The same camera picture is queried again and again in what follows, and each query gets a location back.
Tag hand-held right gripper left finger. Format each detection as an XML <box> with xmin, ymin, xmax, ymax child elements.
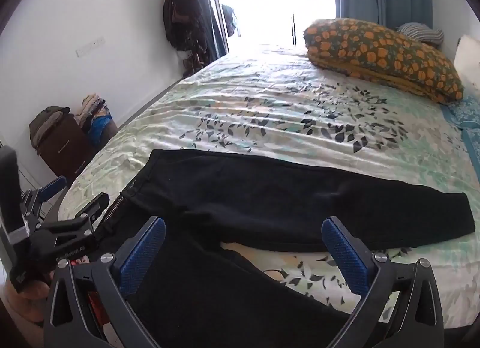
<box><xmin>43</xmin><ymin>216</ymin><xmax>166</xmax><ymax>348</ymax></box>

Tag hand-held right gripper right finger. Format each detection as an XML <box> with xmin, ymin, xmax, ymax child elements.
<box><xmin>322</xmin><ymin>217</ymin><xmax>445</xmax><ymax>348</ymax></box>

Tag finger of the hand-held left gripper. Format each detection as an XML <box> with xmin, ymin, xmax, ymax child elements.
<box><xmin>22</xmin><ymin>176</ymin><xmax>69</xmax><ymax>229</ymax></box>
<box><xmin>28</xmin><ymin>192</ymin><xmax>110</xmax><ymax>263</ymax></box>

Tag black pants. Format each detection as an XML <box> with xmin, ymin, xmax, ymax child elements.
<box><xmin>90</xmin><ymin>149</ymin><xmax>471</xmax><ymax>348</ymax></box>

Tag brown cabinet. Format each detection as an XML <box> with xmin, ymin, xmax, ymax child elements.
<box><xmin>37</xmin><ymin>112</ymin><xmax>96</xmax><ymax>181</ymax></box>

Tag olive clothes bundle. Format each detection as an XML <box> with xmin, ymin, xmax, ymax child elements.
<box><xmin>29</xmin><ymin>106</ymin><xmax>71</xmax><ymax>148</ymax></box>

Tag pile of folded clothes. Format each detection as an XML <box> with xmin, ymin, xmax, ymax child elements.
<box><xmin>73</xmin><ymin>94</ymin><xmax>114</xmax><ymax>146</ymax></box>

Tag floral bed sheet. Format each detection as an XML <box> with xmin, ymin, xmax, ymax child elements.
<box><xmin>58</xmin><ymin>44</ymin><xmax>480</xmax><ymax>330</ymax></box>

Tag teal patterned pillow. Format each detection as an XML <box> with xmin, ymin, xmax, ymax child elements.
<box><xmin>439</xmin><ymin>95</ymin><xmax>480</xmax><ymax>169</ymax></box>

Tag brown cloth bundle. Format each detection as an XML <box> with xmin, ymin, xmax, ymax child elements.
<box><xmin>181</xmin><ymin>50</ymin><xmax>210</xmax><ymax>77</ymax></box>

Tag orange floral pillow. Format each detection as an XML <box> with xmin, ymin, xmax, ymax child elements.
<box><xmin>303</xmin><ymin>18</ymin><xmax>465</xmax><ymax>104</ymax></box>

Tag dark hanging clothes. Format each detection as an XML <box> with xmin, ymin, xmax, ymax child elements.
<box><xmin>162</xmin><ymin>0</ymin><xmax>209</xmax><ymax>52</ymax></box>

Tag dark grey curtain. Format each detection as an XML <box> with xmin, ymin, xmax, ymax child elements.
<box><xmin>175</xmin><ymin>0</ymin><xmax>230</xmax><ymax>61</ymax></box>

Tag cream padded headboard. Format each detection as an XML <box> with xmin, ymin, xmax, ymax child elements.
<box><xmin>453</xmin><ymin>35</ymin><xmax>480</xmax><ymax>73</ymax></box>

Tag grey striped pillow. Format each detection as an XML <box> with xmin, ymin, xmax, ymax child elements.
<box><xmin>397</xmin><ymin>22</ymin><xmax>445</xmax><ymax>46</ymax></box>

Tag small dark hanging cloth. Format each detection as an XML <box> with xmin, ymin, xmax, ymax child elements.
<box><xmin>221</xmin><ymin>4</ymin><xmax>238</xmax><ymax>37</ymax></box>

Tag white wall switch plate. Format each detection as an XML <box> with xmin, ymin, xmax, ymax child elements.
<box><xmin>76</xmin><ymin>36</ymin><xmax>106</xmax><ymax>58</ymax></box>

